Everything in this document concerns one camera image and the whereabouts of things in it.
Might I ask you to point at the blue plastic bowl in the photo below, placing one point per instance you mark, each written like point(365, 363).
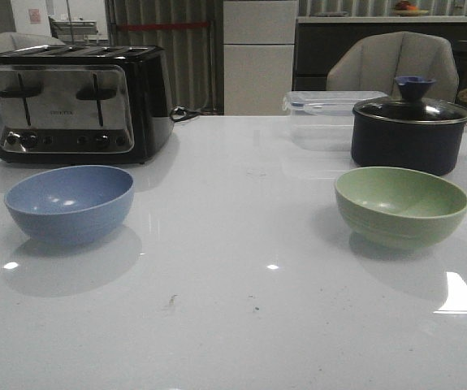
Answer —
point(71, 205)

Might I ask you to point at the white refrigerator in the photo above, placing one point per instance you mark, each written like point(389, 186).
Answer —
point(258, 50)

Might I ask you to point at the clear plastic food container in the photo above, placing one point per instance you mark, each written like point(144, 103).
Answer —
point(323, 120)

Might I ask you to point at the glass lid with blue knob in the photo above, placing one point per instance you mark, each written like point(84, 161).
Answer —
point(412, 107)

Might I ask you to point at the fruit plate on counter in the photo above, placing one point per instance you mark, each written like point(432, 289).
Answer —
point(405, 8)

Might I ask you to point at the green plastic bowl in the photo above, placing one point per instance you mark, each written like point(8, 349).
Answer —
point(399, 208)

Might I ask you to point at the black chrome four-slot toaster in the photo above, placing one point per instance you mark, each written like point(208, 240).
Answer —
point(84, 104)

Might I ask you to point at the beige upholstered chair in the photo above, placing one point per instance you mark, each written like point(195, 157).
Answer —
point(373, 63)

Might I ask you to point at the dark blue saucepan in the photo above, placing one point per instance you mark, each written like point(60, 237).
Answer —
point(432, 146)

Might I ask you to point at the dark kitchen counter cabinet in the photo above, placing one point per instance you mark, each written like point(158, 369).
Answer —
point(321, 41)

